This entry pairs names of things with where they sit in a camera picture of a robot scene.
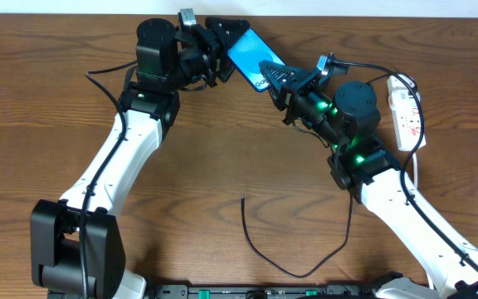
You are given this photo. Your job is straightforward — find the blue Galaxy smartphone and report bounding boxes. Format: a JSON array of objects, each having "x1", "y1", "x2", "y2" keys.
[{"x1": 227, "y1": 28, "x2": 284, "y2": 92}]

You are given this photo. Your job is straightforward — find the black USB charging cable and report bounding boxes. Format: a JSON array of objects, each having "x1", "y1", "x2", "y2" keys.
[{"x1": 240, "y1": 72, "x2": 419, "y2": 279}]

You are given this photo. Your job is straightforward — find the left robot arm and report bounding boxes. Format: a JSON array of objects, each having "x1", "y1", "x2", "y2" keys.
[{"x1": 30, "y1": 9, "x2": 250, "y2": 298}]

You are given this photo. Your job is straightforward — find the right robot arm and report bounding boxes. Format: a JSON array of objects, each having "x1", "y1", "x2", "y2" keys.
[{"x1": 260, "y1": 58, "x2": 478, "y2": 298}]

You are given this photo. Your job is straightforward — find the white USB charger adapter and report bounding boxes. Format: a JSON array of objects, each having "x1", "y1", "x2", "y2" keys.
[{"x1": 387, "y1": 74, "x2": 417, "y2": 96}]

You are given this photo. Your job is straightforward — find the white power strip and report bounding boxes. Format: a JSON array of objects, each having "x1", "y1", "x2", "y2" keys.
[{"x1": 388, "y1": 90, "x2": 422, "y2": 152}]

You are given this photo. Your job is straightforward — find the black left camera cable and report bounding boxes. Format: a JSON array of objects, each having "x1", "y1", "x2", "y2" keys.
[{"x1": 76, "y1": 60, "x2": 140, "y2": 299}]

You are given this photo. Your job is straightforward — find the white power strip cord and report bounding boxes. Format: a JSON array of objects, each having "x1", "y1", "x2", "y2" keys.
[{"x1": 411, "y1": 149, "x2": 420, "y2": 190}]

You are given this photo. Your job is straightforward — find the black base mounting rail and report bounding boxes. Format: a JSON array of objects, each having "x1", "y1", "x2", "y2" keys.
[{"x1": 144, "y1": 284, "x2": 376, "y2": 299}]

